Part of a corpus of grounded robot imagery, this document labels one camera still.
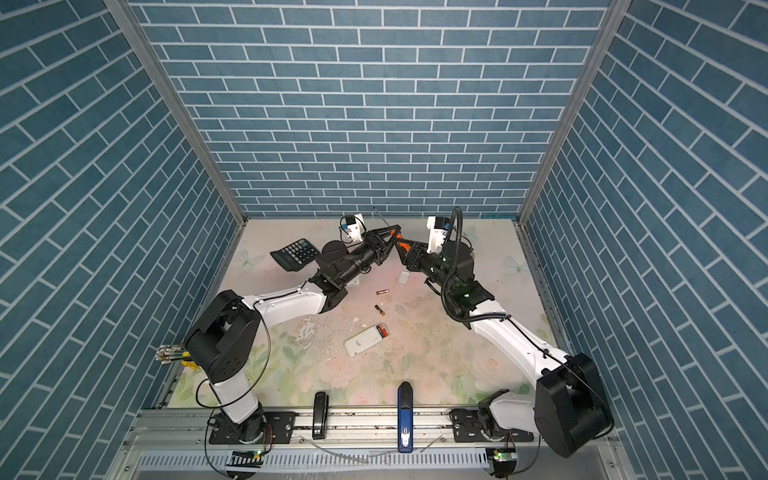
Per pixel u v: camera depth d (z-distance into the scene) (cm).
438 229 69
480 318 54
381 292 99
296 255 107
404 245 73
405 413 72
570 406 41
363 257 70
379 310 95
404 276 103
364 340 87
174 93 85
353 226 76
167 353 69
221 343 47
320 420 72
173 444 73
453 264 56
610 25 72
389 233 77
